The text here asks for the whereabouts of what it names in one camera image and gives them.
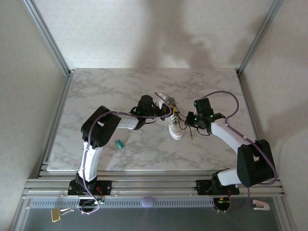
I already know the purple oval knob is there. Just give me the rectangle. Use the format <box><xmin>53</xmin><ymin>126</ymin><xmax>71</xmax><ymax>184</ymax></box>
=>
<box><xmin>141</xmin><ymin>196</ymin><xmax>154</xmax><ymax>207</ymax></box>

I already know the grey slotted cable duct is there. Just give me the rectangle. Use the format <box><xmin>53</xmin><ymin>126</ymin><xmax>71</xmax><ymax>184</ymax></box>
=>
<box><xmin>30</xmin><ymin>198</ymin><xmax>215</xmax><ymax>209</ymax></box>

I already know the aluminium side rail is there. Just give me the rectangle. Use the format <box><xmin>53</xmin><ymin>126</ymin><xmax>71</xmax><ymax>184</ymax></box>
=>
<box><xmin>38</xmin><ymin>74</ymin><xmax>73</xmax><ymax>179</ymax></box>
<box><xmin>237</xmin><ymin>73</ymin><xmax>274</xmax><ymax>176</ymax></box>

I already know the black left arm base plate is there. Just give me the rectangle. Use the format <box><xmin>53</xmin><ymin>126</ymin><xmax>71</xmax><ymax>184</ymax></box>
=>
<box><xmin>67</xmin><ymin>180</ymin><xmax>113</xmax><ymax>196</ymax></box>

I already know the white shoe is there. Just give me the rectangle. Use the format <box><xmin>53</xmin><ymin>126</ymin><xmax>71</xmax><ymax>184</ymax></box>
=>
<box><xmin>167</xmin><ymin>97</ymin><xmax>186</xmax><ymax>141</ymax></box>

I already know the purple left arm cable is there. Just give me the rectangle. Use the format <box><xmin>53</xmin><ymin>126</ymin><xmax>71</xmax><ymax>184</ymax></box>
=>
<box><xmin>80</xmin><ymin>92</ymin><xmax>173</xmax><ymax>215</ymax></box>

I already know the brass padlock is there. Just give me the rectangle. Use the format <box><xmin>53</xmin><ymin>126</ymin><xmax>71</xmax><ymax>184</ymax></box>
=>
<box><xmin>50</xmin><ymin>208</ymin><xmax>74</xmax><ymax>223</ymax></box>

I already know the white pink stapler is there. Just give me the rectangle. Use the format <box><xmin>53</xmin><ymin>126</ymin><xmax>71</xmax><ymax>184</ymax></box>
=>
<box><xmin>252</xmin><ymin>199</ymin><xmax>270</xmax><ymax>211</ymax></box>

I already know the aluminium front rail frame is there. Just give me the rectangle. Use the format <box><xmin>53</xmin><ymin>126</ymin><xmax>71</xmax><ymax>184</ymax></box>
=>
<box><xmin>20</xmin><ymin>169</ymin><xmax>286</xmax><ymax>199</ymax></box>

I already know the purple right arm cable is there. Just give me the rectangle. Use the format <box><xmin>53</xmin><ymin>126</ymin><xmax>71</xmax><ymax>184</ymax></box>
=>
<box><xmin>201</xmin><ymin>90</ymin><xmax>277</xmax><ymax>214</ymax></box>

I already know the aluminium frame post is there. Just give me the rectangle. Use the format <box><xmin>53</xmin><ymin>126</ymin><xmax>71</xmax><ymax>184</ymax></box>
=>
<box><xmin>235</xmin><ymin>0</ymin><xmax>284</xmax><ymax>75</ymax></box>
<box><xmin>23</xmin><ymin>0</ymin><xmax>75</xmax><ymax>77</ymax></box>

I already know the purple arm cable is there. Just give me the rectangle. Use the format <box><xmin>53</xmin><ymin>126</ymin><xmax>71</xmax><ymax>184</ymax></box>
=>
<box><xmin>80</xmin><ymin>92</ymin><xmax>173</xmax><ymax>215</ymax></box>
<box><xmin>201</xmin><ymin>90</ymin><xmax>277</xmax><ymax>214</ymax></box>

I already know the white sneaker with black laces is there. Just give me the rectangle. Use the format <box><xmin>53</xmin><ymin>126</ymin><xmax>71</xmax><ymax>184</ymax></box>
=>
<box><xmin>169</xmin><ymin>105</ymin><xmax>200</xmax><ymax>141</ymax></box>

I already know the aluminium frame leg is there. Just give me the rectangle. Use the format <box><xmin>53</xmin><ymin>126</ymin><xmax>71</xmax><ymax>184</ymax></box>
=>
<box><xmin>9</xmin><ymin>198</ymin><xmax>33</xmax><ymax>231</ymax></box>
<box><xmin>274</xmin><ymin>197</ymin><xmax>298</xmax><ymax>231</ymax></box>

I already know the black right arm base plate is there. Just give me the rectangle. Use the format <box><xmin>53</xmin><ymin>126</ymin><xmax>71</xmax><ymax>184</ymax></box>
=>
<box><xmin>196</xmin><ymin>179</ymin><xmax>241</xmax><ymax>195</ymax></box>

